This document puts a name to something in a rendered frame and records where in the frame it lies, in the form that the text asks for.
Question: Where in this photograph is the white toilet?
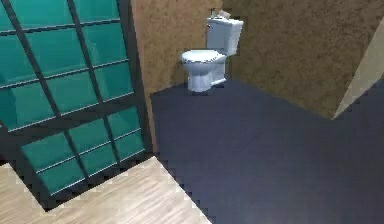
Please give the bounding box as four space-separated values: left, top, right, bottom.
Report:
180 17 245 93

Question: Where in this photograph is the grey tissue box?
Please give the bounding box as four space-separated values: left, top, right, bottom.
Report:
210 8 232 20

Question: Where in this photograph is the teal glass black-framed partition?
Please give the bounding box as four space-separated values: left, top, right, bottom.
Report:
0 0 154 212

